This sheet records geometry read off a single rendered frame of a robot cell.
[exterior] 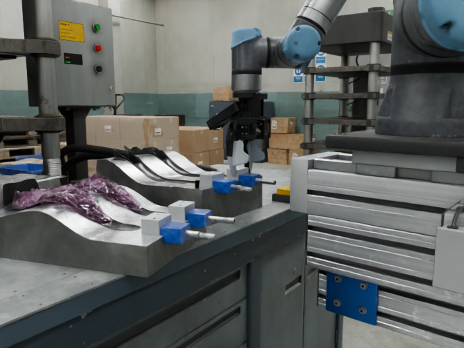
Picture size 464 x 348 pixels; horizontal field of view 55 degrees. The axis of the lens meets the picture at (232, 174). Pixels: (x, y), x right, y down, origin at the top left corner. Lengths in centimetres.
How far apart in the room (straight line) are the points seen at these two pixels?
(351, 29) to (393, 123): 443
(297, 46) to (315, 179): 35
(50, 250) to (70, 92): 105
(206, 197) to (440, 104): 56
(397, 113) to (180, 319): 64
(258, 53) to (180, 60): 884
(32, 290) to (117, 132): 452
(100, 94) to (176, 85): 811
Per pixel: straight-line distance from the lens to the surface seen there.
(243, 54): 109
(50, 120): 160
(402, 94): 67
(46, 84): 162
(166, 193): 108
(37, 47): 161
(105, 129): 537
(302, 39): 97
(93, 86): 188
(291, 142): 789
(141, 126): 496
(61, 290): 75
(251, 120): 108
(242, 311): 123
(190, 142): 573
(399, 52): 69
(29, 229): 87
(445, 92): 66
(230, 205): 110
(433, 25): 54
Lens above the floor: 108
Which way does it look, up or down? 9 degrees down
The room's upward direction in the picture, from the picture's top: straight up
